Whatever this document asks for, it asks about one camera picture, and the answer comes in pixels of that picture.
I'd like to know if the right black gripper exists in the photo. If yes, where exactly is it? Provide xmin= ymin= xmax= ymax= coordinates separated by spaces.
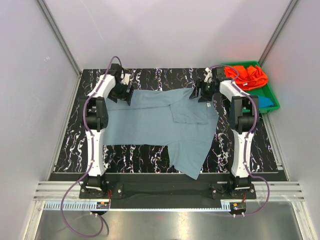
xmin=189 ymin=78 xmax=217 ymax=103

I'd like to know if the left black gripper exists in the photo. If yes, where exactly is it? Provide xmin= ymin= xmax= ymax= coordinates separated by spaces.
xmin=108 ymin=82 xmax=134 ymax=105

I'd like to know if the grey-blue t shirt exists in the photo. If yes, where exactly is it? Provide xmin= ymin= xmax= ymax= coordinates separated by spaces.
xmin=103 ymin=88 xmax=219 ymax=180

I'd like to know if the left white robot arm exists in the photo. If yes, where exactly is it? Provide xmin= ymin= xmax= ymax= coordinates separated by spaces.
xmin=80 ymin=63 xmax=134 ymax=198

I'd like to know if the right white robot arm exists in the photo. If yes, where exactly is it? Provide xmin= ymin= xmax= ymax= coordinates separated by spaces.
xmin=189 ymin=65 xmax=259 ymax=199

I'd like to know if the orange t shirt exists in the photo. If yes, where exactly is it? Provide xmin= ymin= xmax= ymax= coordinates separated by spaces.
xmin=233 ymin=65 xmax=269 ymax=91

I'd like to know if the teal blue t shirt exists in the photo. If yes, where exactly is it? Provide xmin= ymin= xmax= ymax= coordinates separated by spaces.
xmin=258 ymin=95 xmax=274 ymax=109

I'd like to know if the left small connector box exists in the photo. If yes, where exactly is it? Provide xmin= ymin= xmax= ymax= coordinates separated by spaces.
xmin=96 ymin=201 xmax=110 ymax=210

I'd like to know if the small connector box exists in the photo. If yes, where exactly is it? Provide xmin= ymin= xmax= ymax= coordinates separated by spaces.
xmin=96 ymin=201 xmax=110 ymax=210
xmin=230 ymin=202 xmax=247 ymax=214

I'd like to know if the right small connector box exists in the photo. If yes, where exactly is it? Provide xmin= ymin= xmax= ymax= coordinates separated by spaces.
xmin=230 ymin=202 xmax=247 ymax=214

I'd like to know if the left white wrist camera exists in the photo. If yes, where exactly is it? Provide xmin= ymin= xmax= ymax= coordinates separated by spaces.
xmin=120 ymin=73 xmax=131 ymax=86

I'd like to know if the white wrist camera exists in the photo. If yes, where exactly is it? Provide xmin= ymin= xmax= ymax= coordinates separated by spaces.
xmin=204 ymin=67 xmax=213 ymax=84
xmin=120 ymin=73 xmax=131 ymax=86

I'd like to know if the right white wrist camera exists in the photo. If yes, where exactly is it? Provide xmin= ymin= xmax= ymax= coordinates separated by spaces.
xmin=204 ymin=67 xmax=213 ymax=84

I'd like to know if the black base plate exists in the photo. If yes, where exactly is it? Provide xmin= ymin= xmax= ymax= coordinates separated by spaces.
xmin=79 ymin=173 xmax=256 ymax=211

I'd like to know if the left aluminium corner post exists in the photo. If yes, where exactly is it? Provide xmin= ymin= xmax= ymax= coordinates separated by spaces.
xmin=35 ymin=0 xmax=82 ymax=77

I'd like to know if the aluminium corner post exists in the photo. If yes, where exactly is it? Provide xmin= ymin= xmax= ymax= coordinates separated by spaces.
xmin=258 ymin=0 xmax=300 ymax=67
xmin=35 ymin=0 xmax=82 ymax=77

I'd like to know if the aluminium rail frame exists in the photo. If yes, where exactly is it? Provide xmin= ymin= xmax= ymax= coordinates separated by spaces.
xmin=34 ymin=181 xmax=305 ymax=202

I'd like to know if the white slotted cable duct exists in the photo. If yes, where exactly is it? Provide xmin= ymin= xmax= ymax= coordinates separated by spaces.
xmin=43 ymin=201 xmax=232 ymax=212

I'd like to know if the right aluminium corner post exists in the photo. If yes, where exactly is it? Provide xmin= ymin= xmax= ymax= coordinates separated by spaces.
xmin=258 ymin=0 xmax=300 ymax=67

